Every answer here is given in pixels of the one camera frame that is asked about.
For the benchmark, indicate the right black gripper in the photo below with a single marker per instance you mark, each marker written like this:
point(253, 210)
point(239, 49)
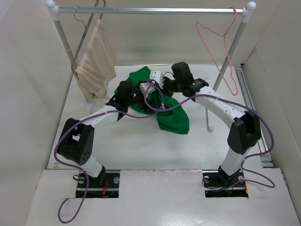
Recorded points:
point(165, 79)

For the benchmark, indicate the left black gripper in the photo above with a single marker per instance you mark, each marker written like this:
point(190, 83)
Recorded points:
point(143, 106)

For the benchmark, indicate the green t shirt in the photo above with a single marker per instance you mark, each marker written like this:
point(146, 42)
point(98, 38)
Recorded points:
point(176, 120)

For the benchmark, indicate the pink wire hanger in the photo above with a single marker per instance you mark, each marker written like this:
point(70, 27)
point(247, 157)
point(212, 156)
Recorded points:
point(215, 42)

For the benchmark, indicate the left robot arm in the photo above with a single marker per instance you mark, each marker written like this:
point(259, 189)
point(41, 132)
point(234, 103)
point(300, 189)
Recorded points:
point(77, 138)

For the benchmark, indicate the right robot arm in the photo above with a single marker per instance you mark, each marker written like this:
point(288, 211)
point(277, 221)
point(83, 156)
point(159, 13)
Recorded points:
point(244, 125)

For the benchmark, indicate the grey plastic hanger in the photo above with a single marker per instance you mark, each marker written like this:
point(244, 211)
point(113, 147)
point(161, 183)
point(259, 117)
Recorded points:
point(86, 28)

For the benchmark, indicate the beige cloth garment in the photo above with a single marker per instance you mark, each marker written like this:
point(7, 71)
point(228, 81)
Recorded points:
point(97, 66)

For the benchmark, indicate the metal clothes rack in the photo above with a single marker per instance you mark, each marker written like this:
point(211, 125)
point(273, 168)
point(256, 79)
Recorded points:
point(55, 11)

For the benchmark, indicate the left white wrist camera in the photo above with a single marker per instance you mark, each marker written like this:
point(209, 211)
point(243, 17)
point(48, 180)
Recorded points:
point(147, 87)

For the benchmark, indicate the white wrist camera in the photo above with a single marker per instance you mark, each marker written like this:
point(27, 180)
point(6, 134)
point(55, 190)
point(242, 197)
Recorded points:
point(147, 87)
point(158, 77)

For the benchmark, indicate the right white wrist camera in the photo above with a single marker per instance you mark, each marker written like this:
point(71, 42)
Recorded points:
point(158, 77)

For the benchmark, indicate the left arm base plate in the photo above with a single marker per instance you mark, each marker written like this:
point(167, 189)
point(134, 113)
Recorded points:
point(108, 189)

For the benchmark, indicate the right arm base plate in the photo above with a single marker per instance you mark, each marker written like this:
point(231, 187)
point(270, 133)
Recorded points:
point(216, 186)

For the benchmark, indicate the aluminium rail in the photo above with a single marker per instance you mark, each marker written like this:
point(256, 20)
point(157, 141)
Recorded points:
point(264, 156)

